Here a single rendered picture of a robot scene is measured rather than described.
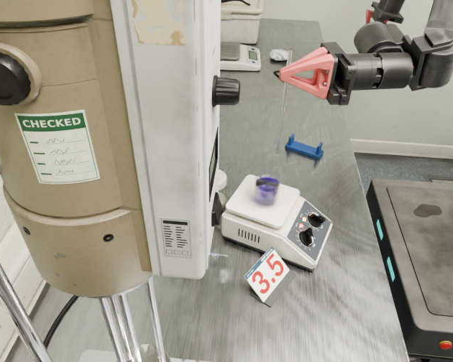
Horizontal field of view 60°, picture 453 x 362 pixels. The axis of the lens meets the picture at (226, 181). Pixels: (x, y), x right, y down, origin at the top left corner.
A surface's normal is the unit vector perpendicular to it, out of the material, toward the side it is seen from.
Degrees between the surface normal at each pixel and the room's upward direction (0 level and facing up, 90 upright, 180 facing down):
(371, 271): 0
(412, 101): 90
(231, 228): 90
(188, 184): 90
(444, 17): 10
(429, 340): 90
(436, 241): 0
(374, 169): 0
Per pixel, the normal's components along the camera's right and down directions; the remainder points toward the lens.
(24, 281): 1.00, 0.07
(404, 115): -0.09, 0.63
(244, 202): 0.02, -0.77
